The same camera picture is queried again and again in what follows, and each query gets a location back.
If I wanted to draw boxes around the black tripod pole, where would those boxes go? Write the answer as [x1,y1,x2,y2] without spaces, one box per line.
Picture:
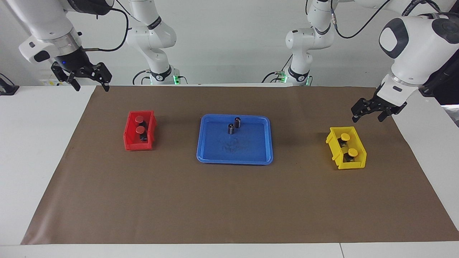
[419,50,459,98]

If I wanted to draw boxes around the blue plastic tray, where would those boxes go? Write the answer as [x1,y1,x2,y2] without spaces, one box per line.
[196,114,274,165]

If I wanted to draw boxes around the black background panel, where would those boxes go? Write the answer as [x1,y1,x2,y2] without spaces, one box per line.
[439,54,459,106]

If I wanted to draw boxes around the black right base cable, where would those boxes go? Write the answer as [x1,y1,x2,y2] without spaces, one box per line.
[132,70,153,85]

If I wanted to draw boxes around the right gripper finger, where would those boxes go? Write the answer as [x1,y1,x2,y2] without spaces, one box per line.
[51,62,81,92]
[89,62,113,92]

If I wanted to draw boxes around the yellow plastic bin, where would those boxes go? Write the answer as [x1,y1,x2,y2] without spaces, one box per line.
[326,126,367,170]

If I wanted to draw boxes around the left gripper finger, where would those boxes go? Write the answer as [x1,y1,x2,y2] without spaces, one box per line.
[377,109,394,123]
[351,99,374,123]

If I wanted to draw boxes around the black left base cable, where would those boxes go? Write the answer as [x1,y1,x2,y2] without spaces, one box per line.
[261,54,294,84]

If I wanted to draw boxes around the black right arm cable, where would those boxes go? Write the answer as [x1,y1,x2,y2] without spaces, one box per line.
[82,7,129,53]

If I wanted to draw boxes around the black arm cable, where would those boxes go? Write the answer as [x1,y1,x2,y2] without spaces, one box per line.
[82,7,129,53]
[329,0,441,39]

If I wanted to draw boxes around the brown paper mat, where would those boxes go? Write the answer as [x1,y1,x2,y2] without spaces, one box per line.
[21,85,459,245]

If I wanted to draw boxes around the black clamp on table edge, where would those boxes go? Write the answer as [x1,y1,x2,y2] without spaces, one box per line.
[0,73,20,96]

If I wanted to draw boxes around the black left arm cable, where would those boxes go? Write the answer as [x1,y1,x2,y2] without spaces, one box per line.
[329,0,441,39]

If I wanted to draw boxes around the black base cable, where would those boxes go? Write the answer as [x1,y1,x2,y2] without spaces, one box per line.
[261,54,294,84]
[132,70,153,85]

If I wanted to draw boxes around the red plastic bin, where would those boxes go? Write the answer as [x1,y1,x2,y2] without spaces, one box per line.
[123,110,157,151]

